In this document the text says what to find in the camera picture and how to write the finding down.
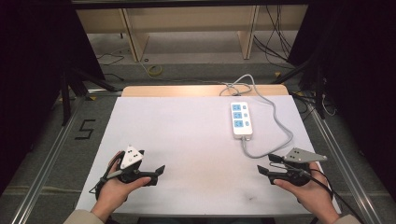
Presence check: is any yellow tape roll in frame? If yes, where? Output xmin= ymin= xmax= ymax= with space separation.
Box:
xmin=147 ymin=63 xmax=164 ymax=78

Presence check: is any hand-held gripper black cable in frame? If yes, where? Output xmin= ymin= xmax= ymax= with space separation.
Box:
xmin=88 ymin=153 xmax=124 ymax=201
xmin=270 ymin=161 xmax=366 ymax=224

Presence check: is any thin white cable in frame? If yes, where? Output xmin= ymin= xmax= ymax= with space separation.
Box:
xmin=320 ymin=92 xmax=338 ymax=118

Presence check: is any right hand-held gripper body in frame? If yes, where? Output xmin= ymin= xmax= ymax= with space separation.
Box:
xmin=266 ymin=147 xmax=329 ymax=188

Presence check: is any aluminium rail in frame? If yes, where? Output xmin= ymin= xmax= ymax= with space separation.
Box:
xmin=9 ymin=89 xmax=124 ymax=224
xmin=306 ymin=101 xmax=380 ymax=224

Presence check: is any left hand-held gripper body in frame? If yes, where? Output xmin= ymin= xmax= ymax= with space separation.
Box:
xmin=118 ymin=144 xmax=159 ymax=188

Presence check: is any black curtain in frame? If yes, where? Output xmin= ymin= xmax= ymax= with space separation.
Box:
xmin=287 ymin=0 xmax=396 ymax=206
xmin=0 ymin=0 xmax=106 ymax=195

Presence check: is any left hand-held gripper black cable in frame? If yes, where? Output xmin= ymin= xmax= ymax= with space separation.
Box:
xmin=88 ymin=153 xmax=124 ymax=201

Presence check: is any white table sheet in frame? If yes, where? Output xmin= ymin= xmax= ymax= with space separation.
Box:
xmin=75 ymin=94 xmax=342 ymax=217

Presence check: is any person's left hand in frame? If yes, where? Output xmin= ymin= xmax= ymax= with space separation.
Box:
xmin=92 ymin=150 xmax=152 ymax=216

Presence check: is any wooden shelf unit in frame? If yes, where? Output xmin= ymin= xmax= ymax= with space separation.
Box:
xmin=76 ymin=4 xmax=310 ymax=63

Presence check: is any black metal stand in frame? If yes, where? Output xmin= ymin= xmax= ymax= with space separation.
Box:
xmin=60 ymin=61 xmax=119 ymax=127
xmin=272 ymin=57 xmax=327 ymax=120

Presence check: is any right hand-held gripper black cable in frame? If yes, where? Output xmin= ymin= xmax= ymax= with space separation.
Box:
xmin=270 ymin=161 xmax=366 ymax=224

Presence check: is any bundle of black hanging cables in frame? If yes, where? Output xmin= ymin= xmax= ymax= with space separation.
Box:
xmin=253 ymin=5 xmax=296 ymax=64

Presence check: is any person's right hand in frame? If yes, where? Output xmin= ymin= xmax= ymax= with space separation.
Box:
xmin=273 ymin=161 xmax=335 ymax=217

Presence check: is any grey power strip cable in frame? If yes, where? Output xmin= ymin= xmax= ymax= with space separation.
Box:
xmin=219 ymin=73 xmax=295 ymax=160

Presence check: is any thin black floor cable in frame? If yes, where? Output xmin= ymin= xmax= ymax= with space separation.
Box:
xmin=95 ymin=51 xmax=126 ymax=83

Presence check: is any white power strip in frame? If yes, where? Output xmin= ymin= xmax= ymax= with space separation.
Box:
xmin=230 ymin=101 xmax=254 ymax=140

